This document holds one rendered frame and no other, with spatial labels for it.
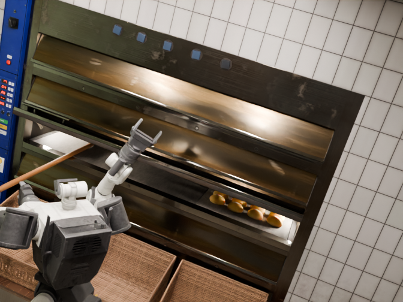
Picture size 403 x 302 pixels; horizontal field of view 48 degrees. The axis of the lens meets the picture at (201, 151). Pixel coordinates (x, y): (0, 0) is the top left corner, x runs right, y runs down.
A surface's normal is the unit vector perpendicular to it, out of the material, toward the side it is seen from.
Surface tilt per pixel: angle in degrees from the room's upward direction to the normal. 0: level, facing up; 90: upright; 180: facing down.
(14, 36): 90
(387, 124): 90
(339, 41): 90
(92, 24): 90
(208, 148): 70
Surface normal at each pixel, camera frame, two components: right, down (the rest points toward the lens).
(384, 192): -0.29, 0.25
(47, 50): -0.18, -0.08
